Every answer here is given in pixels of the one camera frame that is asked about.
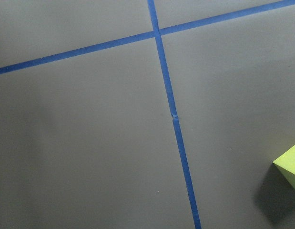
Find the yellow-green foam block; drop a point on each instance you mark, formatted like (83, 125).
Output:
(286, 165)

